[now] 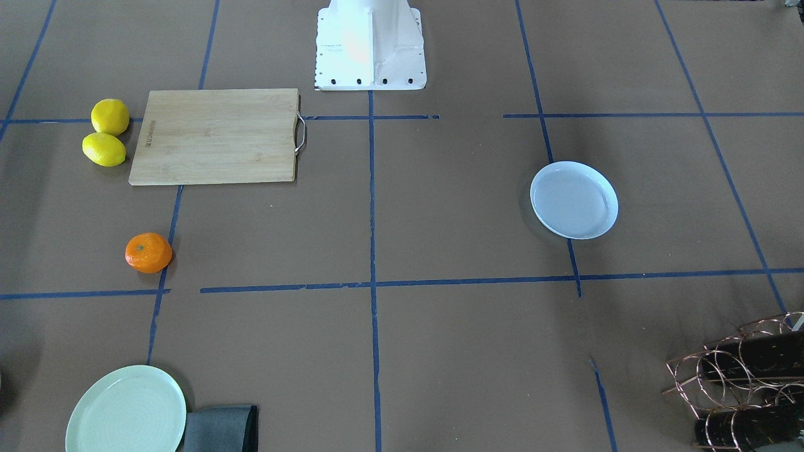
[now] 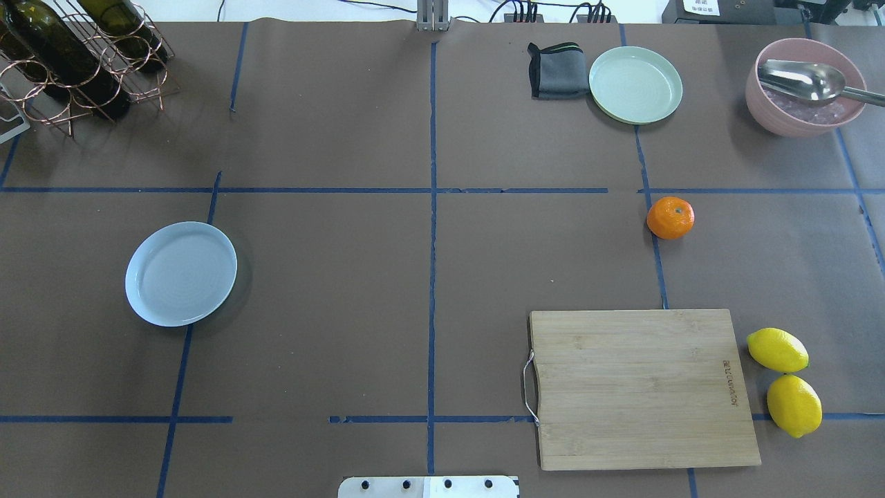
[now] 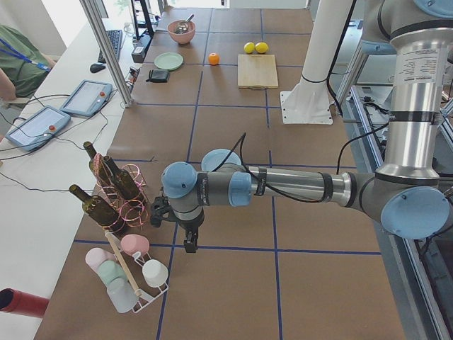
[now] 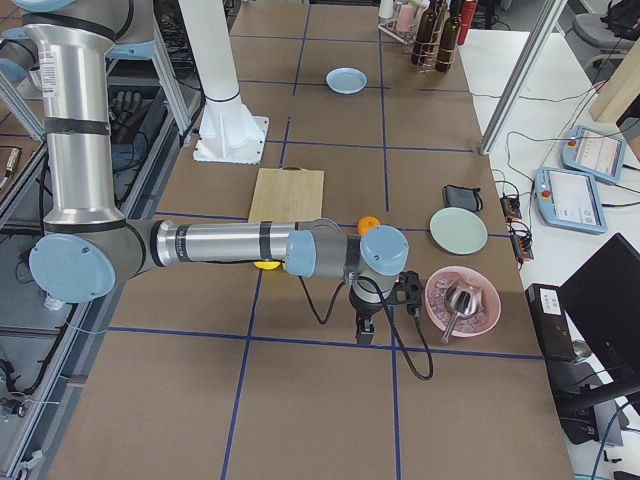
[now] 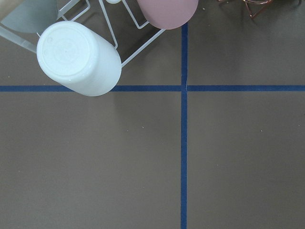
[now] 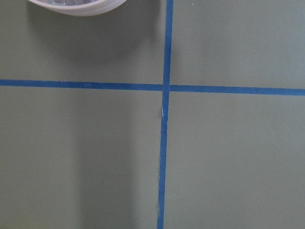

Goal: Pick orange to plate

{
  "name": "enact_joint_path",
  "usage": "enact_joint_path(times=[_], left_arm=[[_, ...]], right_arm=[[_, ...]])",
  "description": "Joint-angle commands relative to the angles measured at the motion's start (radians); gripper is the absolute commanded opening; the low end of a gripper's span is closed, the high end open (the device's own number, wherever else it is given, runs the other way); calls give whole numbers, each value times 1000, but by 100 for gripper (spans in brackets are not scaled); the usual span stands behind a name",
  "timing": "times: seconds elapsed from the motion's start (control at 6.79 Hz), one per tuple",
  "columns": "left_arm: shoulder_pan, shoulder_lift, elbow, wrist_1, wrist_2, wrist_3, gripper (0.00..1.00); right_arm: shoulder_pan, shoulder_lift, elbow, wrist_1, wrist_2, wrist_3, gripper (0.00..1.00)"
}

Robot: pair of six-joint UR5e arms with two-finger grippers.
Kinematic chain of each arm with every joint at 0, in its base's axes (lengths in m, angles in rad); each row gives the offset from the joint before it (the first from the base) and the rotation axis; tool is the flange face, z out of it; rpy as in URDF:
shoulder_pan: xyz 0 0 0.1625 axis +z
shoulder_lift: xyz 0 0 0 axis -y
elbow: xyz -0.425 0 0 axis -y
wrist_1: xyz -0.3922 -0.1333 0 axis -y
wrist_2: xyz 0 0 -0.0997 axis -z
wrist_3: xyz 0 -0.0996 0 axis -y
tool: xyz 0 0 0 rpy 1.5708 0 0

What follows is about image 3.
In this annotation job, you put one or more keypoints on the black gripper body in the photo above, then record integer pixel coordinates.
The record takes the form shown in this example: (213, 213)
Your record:
(190, 226)

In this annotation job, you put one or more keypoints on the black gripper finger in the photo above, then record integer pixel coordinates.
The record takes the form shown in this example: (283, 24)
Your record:
(190, 242)

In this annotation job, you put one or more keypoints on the orange mandarin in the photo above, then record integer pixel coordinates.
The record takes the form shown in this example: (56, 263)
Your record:
(213, 59)

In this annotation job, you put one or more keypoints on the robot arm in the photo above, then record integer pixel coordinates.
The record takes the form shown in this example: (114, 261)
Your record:
(403, 194)

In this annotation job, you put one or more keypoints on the light green plate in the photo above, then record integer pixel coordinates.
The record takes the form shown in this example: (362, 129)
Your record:
(169, 61)

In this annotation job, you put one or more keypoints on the white cup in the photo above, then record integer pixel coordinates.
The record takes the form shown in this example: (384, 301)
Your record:
(155, 273)

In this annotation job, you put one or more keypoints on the dark wine bottle middle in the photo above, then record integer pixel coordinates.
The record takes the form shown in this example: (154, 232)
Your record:
(124, 183)

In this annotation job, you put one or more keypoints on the dark wine bottle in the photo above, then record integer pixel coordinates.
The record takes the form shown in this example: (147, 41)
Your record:
(100, 210)
(97, 166)
(124, 183)

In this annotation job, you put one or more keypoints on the grey translucent cup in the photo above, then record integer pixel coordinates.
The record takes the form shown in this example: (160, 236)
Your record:
(122, 295)

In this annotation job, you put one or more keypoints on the mint green cup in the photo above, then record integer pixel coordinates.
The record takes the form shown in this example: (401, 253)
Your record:
(110, 270)

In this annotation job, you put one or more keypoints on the dark wine bottle lower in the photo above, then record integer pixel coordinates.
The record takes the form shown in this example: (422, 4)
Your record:
(100, 210)

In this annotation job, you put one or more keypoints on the pale pink cup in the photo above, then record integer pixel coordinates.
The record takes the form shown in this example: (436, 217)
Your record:
(96, 256)

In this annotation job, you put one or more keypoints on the dark wine bottle upper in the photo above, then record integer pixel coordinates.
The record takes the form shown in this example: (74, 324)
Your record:
(97, 166)

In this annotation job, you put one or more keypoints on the dark grey folded cloth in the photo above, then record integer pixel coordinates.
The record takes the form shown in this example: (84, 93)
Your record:
(158, 76)

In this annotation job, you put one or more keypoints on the teach pendant far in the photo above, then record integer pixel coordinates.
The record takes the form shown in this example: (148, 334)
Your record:
(87, 99)

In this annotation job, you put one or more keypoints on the teach pendant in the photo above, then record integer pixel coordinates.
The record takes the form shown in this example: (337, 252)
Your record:
(87, 99)
(38, 129)

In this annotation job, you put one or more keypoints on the bamboo cutting board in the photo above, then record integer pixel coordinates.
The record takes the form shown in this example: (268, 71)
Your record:
(257, 72)

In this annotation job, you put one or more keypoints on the white central pillar base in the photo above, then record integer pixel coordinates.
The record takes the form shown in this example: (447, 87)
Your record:
(308, 101)

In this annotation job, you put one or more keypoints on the teach pendant near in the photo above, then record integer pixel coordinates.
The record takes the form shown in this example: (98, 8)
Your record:
(38, 129)

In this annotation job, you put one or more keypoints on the black computer mouse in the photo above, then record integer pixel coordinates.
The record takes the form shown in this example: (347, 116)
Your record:
(96, 67)

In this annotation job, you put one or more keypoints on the yellow lemon outer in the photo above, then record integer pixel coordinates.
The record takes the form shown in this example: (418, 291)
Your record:
(249, 48)

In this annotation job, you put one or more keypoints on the red cylinder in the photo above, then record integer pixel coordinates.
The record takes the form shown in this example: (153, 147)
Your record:
(21, 303)

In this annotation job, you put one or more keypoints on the pink bowl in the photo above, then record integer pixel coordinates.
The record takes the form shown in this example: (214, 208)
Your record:
(181, 37)

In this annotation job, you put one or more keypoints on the yellow lemon near board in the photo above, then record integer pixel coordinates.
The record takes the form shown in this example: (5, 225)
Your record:
(261, 47)

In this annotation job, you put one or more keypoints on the metal ice scoop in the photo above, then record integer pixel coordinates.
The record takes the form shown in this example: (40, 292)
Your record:
(183, 26)

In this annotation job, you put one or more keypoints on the person in green shirt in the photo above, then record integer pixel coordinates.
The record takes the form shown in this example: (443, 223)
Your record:
(23, 66)

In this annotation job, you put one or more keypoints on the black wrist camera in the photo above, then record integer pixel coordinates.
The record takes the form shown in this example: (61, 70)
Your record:
(161, 211)

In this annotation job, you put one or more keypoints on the white wire cup rack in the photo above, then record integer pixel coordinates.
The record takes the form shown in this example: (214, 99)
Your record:
(146, 298)

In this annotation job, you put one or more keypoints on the wooden rack handle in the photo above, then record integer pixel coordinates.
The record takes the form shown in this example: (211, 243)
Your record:
(115, 245)

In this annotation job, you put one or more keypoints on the copper wire bottle rack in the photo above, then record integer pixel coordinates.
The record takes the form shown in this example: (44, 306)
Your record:
(134, 215)

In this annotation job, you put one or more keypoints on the aluminium frame post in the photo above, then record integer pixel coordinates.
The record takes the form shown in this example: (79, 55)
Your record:
(96, 22)

